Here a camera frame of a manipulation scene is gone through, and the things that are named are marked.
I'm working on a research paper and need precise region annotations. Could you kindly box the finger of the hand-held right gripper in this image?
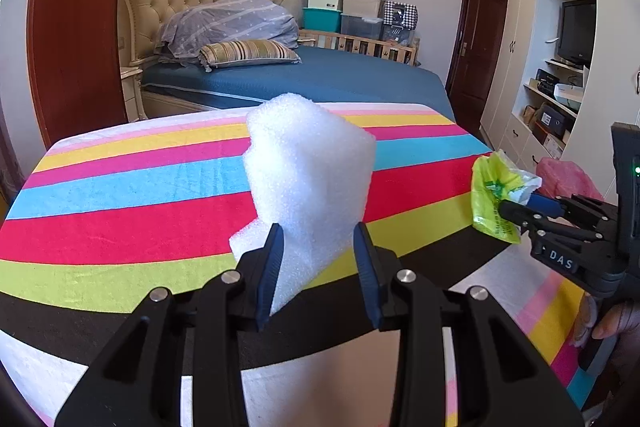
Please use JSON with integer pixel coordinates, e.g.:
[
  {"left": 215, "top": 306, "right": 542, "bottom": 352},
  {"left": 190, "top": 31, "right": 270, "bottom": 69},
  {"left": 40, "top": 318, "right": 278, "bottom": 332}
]
[
  {"left": 497, "top": 200, "right": 609, "bottom": 246},
  {"left": 529, "top": 193, "right": 621, "bottom": 229}
]

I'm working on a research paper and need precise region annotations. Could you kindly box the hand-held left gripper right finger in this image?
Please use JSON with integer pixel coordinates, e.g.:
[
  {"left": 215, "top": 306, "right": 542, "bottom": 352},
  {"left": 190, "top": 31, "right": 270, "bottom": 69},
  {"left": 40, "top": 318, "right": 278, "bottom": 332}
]
[{"left": 352, "top": 222, "right": 586, "bottom": 427}]

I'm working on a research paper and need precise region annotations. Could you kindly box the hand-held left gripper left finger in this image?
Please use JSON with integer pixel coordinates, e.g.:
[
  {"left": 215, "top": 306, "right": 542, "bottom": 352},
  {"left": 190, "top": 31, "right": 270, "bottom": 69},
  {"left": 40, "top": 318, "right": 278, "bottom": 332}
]
[{"left": 54, "top": 222, "right": 286, "bottom": 427}]

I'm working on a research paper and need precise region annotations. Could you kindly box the green plastic bag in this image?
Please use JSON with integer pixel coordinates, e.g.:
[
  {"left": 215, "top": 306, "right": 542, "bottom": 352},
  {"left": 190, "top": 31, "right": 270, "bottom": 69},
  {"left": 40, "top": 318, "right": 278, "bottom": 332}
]
[{"left": 470, "top": 149, "right": 543, "bottom": 245}]

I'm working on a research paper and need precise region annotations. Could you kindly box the bin with pink bag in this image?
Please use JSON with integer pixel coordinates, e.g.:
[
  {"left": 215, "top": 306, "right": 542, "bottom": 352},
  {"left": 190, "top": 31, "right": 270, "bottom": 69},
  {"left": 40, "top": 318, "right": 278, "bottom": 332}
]
[{"left": 535, "top": 157, "right": 606, "bottom": 202}]

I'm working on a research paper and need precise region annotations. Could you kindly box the white box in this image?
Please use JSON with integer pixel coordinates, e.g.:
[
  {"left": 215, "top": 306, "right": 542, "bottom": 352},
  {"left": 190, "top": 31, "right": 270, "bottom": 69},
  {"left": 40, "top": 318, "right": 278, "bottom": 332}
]
[{"left": 229, "top": 93, "right": 377, "bottom": 315}]

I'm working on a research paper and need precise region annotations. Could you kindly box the person's right hand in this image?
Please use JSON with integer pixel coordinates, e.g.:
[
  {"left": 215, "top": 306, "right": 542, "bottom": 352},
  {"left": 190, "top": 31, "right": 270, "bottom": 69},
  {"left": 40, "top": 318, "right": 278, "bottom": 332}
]
[{"left": 572, "top": 292, "right": 640, "bottom": 350}]

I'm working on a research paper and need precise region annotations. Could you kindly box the printed carton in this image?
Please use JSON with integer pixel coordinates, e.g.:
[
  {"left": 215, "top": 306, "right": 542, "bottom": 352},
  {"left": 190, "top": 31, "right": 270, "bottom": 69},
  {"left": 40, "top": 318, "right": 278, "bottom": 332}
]
[{"left": 542, "top": 134, "right": 568, "bottom": 158}]

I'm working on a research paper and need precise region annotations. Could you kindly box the black safe box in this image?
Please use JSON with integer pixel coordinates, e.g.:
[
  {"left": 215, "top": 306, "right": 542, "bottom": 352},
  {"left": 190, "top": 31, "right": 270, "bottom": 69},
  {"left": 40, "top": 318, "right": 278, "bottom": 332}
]
[{"left": 537, "top": 102, "right": 576, "bottom": 138}]

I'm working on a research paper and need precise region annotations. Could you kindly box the black shelf device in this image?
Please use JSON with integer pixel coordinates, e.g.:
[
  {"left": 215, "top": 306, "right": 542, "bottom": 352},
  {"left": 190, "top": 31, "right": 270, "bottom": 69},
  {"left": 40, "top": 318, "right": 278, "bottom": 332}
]
[{"left": 534, "top": 68, "right": 560, "bottom": 95}]

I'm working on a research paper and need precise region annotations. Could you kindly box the white built-in wardrobe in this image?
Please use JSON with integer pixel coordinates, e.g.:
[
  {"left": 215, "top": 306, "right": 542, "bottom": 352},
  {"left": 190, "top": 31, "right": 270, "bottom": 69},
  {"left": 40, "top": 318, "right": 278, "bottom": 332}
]
[{"left": 480, "top": 0, "right": 640, "bottom": 208}]

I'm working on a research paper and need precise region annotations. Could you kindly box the rainbow striped tablecloth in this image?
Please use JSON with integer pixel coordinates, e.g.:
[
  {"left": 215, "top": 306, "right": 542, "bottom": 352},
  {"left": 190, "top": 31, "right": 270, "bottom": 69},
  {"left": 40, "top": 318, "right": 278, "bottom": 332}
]
[{"left": 0, "top": 102, "right": 621, "bottom": 427}]

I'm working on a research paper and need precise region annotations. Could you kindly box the brown wooden door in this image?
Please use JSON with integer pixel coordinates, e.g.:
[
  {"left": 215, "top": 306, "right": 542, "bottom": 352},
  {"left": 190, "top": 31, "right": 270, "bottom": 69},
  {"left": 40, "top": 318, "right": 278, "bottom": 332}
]
[{"left": 445, "top": 0, "right": 509, "bottom": 108}]

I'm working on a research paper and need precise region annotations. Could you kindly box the black television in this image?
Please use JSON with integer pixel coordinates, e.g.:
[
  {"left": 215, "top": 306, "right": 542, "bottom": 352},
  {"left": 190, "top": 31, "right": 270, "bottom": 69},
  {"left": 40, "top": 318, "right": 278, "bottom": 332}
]
[{"left": 557, "top": 0, "right": 598, "bottom": 68}]

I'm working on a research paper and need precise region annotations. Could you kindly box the blue bed mattress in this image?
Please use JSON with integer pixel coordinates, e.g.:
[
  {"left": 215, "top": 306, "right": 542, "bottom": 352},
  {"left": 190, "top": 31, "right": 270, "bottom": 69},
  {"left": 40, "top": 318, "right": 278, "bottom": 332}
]
[{"left": 140, "top": 44, "right": 457, "bottom": 122}]

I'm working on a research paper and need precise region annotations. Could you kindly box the dark storage bag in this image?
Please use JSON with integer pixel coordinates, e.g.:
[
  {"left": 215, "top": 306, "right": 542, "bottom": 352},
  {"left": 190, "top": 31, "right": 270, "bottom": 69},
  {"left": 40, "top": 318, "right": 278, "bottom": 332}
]
[{"left": 381, "top": 27, "right": 416, "bottom": 48}]

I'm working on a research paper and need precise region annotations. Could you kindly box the striped pillow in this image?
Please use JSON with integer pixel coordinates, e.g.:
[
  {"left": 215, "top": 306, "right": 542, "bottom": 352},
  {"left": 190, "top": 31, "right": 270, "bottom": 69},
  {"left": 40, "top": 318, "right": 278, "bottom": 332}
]
[{"left": 198, "top": 39, "right": 302, "bottom": 70}]

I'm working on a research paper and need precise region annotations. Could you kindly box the cream nightstand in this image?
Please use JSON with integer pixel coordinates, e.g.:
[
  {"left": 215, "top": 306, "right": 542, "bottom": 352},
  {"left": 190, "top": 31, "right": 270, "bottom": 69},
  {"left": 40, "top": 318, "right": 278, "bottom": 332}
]
[{"left": 120, "top": 64, "right": 147, "bottom": 122}]

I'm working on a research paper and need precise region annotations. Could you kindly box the black white checkered bag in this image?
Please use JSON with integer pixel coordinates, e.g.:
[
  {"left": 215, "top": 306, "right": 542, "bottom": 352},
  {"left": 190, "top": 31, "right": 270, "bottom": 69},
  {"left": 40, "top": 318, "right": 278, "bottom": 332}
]
[{"left": 384, "top": 0, "right": 418, "bottom": 30}]

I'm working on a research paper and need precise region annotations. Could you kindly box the clear grey storage box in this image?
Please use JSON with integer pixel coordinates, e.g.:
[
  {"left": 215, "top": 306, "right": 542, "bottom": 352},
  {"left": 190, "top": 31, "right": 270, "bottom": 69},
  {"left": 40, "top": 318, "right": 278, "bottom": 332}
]
[{"left": 340, "top": 14, "right": 385, "bottom": 38}]

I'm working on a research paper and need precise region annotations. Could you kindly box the grey blue folded quilt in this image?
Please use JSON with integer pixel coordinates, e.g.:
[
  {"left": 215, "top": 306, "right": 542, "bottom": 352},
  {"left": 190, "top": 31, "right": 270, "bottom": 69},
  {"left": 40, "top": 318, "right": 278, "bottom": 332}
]
[{"left": 154, "top": 0, "right": 300, "bottom": 66}]

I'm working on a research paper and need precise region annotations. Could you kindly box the beige storage box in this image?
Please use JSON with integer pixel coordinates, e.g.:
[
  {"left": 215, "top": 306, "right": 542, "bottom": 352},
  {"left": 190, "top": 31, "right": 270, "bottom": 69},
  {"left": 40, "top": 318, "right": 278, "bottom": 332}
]
[{"left": 342, "top": 0, "right": 387, "bottom": 18}]

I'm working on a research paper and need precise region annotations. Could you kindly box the teal storage box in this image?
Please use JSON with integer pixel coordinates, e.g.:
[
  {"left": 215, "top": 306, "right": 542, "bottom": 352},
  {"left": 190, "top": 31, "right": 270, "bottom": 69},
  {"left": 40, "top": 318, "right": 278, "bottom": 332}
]
[{"left": 302, "top": 8, "right": 343, "bottom": 32}]

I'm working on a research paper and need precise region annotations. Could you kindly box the wooden crib rail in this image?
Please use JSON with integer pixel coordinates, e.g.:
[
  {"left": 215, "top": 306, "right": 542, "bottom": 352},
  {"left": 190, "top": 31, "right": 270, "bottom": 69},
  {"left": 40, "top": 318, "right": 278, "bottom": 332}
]
[{"left": 299, "top": 28, "right": 420, "bottom": 66}]

